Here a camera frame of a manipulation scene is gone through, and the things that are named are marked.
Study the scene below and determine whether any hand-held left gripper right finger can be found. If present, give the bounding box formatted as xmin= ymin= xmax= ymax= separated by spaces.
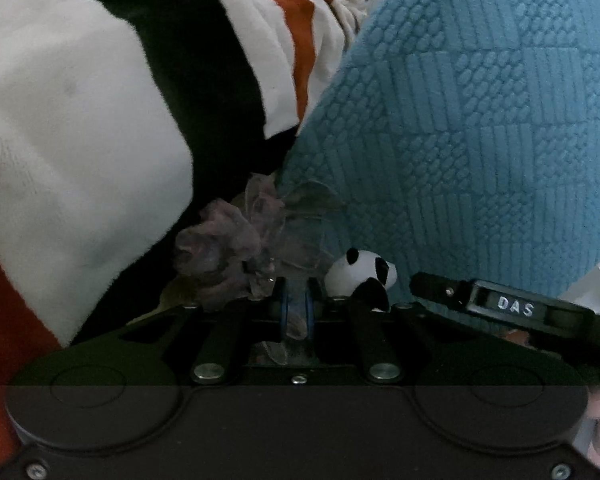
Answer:
xmin=305 ymin=277 xmax=481 ymax=385

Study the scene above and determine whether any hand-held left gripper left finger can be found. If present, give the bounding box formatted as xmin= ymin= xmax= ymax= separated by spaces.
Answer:
xmin=125 ymin=277 xmax=287 ymax=385

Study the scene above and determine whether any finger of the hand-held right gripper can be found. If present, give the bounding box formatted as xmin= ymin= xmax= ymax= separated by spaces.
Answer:
xmin=409 ymin=271 xmax=597 ymax=335

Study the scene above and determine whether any small panda plush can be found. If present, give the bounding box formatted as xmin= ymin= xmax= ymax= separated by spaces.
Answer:
xmin=324 ymin=247 xmax=398 ymax=313

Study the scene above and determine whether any blue quilted blanket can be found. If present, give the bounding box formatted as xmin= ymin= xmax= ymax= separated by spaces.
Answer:
xmin=280 ymin=0 xmax=600 ymax=311

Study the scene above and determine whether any white black orange striped blanket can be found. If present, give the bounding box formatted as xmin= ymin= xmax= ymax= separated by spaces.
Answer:
xmin=0 ymin=0 xmax=368 ymax=466

